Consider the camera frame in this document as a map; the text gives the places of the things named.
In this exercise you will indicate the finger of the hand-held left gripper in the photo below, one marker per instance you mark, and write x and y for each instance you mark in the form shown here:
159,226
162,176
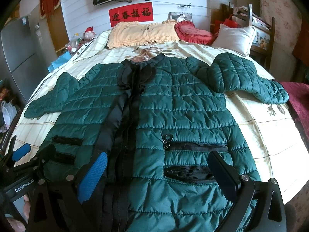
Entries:
21,151
44,156

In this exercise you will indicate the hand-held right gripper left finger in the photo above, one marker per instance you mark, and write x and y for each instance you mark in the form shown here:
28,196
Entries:
93,177

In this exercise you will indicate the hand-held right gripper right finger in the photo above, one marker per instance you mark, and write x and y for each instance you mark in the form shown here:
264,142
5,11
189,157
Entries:
223,174

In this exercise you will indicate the green quilted puffer jacket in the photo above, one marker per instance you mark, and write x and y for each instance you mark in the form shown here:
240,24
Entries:
169,116

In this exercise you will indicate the person's left hand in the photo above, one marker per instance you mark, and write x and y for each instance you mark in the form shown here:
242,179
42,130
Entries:
26,206

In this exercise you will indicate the white plastic bag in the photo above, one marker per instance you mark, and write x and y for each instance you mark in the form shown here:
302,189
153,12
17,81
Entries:
8,114

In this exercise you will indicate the floral checked bed sheet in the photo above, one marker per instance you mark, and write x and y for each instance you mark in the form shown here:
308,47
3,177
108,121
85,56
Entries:
256,128

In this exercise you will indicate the blue bag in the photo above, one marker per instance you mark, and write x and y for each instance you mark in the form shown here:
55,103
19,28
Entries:
59,62

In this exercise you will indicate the grey refrigerator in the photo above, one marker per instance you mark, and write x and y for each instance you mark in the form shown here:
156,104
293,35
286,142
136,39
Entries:
19,53

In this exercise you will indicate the maroon blanket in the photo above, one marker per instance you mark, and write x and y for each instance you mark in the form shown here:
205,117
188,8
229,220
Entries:
299,106

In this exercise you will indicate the pile of bottles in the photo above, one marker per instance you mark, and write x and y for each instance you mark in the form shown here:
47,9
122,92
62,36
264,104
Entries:
74,44

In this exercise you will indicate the brown wooden door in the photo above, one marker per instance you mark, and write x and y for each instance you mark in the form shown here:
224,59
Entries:
58,33

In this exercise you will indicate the plush toy with red hat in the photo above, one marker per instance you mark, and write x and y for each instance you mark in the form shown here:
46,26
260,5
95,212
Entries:
88,33

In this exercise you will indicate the white pillow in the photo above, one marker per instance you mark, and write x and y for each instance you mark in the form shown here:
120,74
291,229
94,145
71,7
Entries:
235,38

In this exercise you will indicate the wooden chair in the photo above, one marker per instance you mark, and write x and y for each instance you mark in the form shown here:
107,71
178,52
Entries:
270,41

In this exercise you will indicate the red heart-shaped pillow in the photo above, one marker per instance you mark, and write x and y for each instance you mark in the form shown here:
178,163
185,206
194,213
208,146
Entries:
195,33

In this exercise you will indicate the red bag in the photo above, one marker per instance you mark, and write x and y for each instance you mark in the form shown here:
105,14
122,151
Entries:
228,24

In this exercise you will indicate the yellow ruffled pillow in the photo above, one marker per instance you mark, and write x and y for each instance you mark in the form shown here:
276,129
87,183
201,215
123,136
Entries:
142,35

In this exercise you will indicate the framed photo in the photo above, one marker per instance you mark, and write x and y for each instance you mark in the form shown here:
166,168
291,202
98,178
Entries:
179,17

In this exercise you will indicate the floral curtain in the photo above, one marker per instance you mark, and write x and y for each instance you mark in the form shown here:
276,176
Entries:
280,12

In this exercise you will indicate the red fringed wall hanging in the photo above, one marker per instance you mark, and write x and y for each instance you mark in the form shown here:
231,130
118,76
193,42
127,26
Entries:
49,1

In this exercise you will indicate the red wall banner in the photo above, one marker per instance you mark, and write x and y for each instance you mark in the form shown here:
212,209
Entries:
131,14

